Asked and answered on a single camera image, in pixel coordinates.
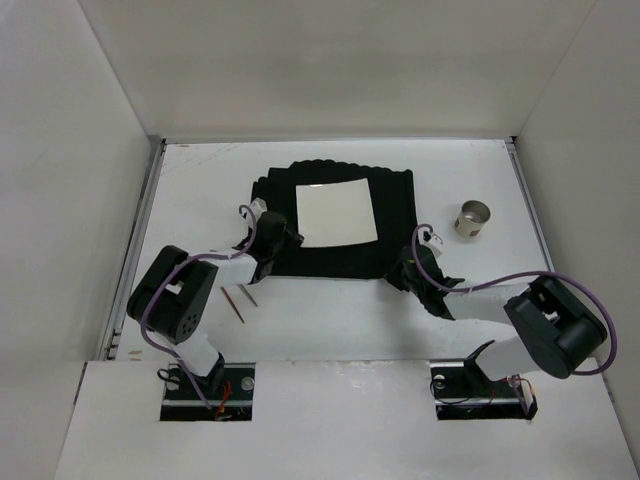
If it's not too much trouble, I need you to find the square white plate black rim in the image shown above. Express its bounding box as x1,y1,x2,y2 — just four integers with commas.
295,178,378,249

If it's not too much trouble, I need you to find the metal cup with paper sleeve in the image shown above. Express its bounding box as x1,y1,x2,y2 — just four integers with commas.
454,200,491,238

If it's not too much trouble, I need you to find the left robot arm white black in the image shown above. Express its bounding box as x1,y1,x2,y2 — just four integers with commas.
126,205,304,402

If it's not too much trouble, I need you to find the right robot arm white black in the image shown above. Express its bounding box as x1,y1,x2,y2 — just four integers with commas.
386,244,617,396

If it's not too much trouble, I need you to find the silver table knife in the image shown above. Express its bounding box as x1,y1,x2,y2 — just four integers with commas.
238,285,259,308

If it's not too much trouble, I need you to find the copper fork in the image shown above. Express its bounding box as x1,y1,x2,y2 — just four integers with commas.
221,288,245,324

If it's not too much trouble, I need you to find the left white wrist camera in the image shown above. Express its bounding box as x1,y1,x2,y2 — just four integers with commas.
249,198,268,219

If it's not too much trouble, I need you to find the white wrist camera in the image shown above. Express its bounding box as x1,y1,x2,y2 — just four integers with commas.
421,231,444,258
249,198,268,219

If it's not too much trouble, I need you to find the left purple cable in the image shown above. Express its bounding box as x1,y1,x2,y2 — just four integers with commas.
138,203,259,409

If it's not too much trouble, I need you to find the purple cable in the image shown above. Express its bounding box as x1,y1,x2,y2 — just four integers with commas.
410,224,619,377
138,203,259,409

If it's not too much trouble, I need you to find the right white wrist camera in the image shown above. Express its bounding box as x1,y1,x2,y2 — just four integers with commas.
421,231,444,258

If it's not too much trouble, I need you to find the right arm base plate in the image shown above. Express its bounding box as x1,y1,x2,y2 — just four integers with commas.
429,362,538,421

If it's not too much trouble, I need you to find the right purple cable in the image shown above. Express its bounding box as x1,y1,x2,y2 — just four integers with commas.
410,224,619,377

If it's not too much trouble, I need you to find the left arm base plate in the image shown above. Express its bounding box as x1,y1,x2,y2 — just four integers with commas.
157,363,256,422

